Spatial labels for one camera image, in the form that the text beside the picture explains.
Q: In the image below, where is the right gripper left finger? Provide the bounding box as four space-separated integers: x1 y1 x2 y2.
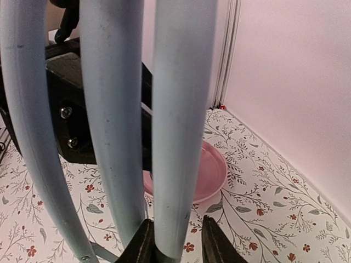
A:
116 219 161 263

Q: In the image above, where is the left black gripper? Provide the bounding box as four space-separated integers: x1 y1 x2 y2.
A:
0 38 153 172

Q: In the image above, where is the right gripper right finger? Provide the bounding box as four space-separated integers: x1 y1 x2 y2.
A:
201 215 247 263

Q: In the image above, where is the white perforated music stand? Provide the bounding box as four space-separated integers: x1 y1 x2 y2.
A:
1 1 217 262

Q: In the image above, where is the floral table mat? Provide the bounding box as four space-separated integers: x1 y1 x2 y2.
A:
1 110 350 262

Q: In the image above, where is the pink plate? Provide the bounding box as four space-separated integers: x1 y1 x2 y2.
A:
143 138 227 213

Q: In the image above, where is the left aluminium frame post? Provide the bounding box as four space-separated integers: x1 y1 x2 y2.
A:
212 0 241 108

